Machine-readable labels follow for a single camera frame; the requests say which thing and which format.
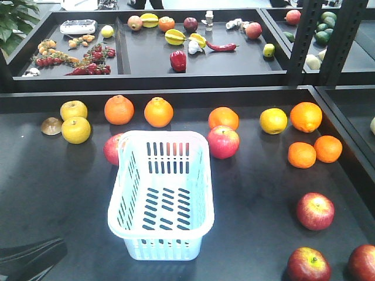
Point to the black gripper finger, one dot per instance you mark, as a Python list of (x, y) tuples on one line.
[(32, 261)]

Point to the red apple on stand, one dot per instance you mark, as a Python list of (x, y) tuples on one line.
[(223, 142)]

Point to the red apple behind basket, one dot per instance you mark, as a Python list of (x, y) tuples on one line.
[(110, 149)]

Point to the yellow apple front left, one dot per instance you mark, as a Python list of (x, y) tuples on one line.
[(76, 130)]

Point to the yellow starfruit front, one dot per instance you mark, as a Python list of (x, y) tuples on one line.
[(175, 37)]

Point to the white digital scale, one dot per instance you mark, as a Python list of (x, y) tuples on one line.
[(78, 27)]

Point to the black wooden produce stand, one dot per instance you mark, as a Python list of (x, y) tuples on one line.
[(51, 188)]

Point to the red apple edge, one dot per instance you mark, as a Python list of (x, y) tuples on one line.
[(361, 263)]

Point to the red bell pepper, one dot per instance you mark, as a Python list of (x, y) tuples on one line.
[(178, 61)]

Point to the small orange fruit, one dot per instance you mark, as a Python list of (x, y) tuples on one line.
[(301, 155)]

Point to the white garlic bulb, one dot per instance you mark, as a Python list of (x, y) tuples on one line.
[(193, 47)]

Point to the yellow apple back left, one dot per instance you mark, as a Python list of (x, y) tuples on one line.
[(73, 109)]

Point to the small orange right one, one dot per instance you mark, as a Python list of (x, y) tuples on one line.
[(328, 148)]

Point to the yellow green apple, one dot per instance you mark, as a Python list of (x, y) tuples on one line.
[(273, 121)]

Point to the orange back left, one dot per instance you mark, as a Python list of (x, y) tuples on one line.
[(118, 110)]

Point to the red chili pepper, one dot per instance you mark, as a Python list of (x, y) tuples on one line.
[(222, 48)]

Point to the red tomato fruit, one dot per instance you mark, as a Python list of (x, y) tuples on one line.
[(293, 17)]

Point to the light blue plastic basket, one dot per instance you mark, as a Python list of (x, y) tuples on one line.
[(162, 201)]

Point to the orange back middle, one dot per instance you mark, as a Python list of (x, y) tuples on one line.
[(158, 112)]

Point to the grapefruit orange fruit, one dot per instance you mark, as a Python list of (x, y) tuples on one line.
[(223, 116)]

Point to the orange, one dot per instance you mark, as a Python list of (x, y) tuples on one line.
[(118, 110), (158, 112)]

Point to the green potted plant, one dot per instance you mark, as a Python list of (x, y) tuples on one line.
[(16, 16)]

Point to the red apple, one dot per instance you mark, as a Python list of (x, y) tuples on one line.
[(306, 263), (223, 142), (315, 211), (110, 149)]

